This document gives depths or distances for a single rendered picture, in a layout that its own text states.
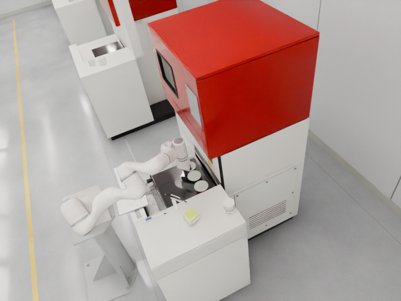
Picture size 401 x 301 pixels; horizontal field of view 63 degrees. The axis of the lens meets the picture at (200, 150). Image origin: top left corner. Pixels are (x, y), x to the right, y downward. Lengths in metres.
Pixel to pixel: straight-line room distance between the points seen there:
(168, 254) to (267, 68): 1.19
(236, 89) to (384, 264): 2.00
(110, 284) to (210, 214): 1.36
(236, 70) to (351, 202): 2.08
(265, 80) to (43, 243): 2.71
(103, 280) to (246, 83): 2.15
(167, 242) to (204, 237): 0.22
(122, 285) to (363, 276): 1.98
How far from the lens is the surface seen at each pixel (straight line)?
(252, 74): 1.82
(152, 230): 2.11
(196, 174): 2.40
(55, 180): 4.20
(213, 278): 2.43
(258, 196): 2.57
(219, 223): 2.06
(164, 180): 2.42
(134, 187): 1.91
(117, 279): 3.14
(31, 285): 3.51
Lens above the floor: 2.69
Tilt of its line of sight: 44 degrees down
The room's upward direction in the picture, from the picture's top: 11 degrees counter-clockwise
